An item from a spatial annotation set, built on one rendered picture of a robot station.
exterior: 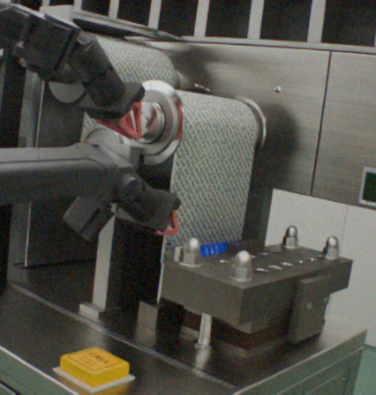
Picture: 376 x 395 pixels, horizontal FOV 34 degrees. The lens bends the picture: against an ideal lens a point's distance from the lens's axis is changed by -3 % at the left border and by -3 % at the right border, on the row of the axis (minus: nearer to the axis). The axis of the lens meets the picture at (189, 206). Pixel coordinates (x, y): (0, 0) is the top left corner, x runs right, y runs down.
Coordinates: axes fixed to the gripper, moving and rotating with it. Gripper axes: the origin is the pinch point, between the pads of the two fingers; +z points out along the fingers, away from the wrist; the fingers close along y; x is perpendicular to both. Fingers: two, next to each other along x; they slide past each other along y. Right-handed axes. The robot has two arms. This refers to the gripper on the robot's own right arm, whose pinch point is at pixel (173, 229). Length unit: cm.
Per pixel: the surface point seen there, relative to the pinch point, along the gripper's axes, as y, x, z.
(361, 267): -67, 82, 257
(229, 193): 0.3, 12.7, 10.0
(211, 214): 0.3, 7.0, 7.8
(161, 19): -39, 53, 7
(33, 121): -41.3, 12.0, -8.0
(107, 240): -9.0, -6.4, -4.0
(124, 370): 13.4, -25.1, -12.3
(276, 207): -132, 102, 245
